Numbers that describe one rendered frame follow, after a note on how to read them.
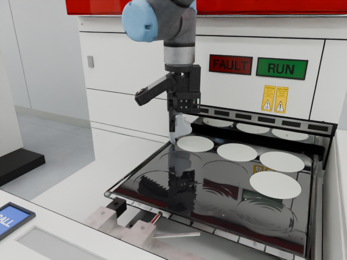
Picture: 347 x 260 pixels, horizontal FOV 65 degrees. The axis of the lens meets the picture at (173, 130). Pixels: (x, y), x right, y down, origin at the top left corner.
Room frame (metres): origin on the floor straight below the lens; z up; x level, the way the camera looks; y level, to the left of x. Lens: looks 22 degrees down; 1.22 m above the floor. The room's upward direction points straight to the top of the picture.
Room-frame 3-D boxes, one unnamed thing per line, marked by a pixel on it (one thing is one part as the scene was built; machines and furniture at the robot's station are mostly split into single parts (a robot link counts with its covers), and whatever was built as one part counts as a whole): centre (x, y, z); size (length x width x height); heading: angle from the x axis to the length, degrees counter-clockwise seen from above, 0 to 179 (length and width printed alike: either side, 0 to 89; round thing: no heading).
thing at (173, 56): (0.67, -0.01, 1.13); 0.08 x 0.08 x 0.05
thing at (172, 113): (0.65, 0.00, 0.99); 0.05 x 0.02 x 0.09; 2
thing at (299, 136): (0.72, -0.19, 0.89); 0.44 x 0.02 x 0.10; 63
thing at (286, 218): (0.53, -0.11, 0.90); 0.34 x 0.34 x 0.01; 63
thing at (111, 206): (0.41, 0.10, 0.90); 0.04 x 0.02 x 0.03; 153
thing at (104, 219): (0.35, 0.13, 0.89); 0.08 x 0.03 x 0.03; 153
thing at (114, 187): (0.61, 0.05, 0.90); 0.37 x 0.01 x 0.01; 153
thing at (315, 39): (0.82, -0.04, 1.02); 0.82 x 0.03 x 0.40; 63
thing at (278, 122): (0.73, -0.20, 0.96); 0.44 x 0.01 x 0.02; 63
